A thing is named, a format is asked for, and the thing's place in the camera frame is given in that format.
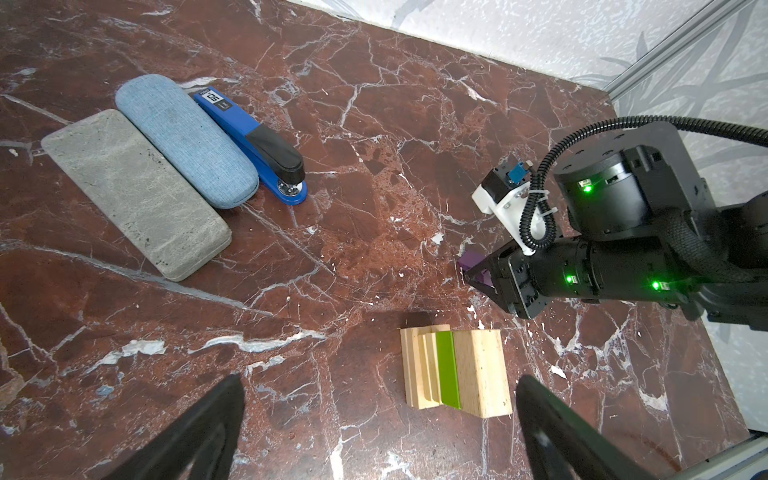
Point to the grey sponge block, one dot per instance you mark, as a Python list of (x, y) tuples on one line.
[(140, 192)]

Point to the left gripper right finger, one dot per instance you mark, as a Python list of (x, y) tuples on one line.
[(561, 445)]

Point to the green block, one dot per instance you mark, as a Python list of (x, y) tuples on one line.
[(447, 370)]

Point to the blue black tool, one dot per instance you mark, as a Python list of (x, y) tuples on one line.
[(279, 164)]

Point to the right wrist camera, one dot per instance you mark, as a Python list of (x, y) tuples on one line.
[(503, 193)]

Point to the wood block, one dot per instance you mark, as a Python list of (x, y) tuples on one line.
[(420, 365), (482, 375)]

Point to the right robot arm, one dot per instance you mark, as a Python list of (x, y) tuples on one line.
[(617, 211)]

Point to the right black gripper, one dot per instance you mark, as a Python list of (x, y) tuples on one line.
[(524, 286)]

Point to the purple block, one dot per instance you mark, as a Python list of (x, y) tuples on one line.
[(469, 260)]

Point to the light blue oval case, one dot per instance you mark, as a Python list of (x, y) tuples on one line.
[(189, 139)]

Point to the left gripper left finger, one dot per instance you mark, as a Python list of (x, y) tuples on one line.
[(202, 441)]

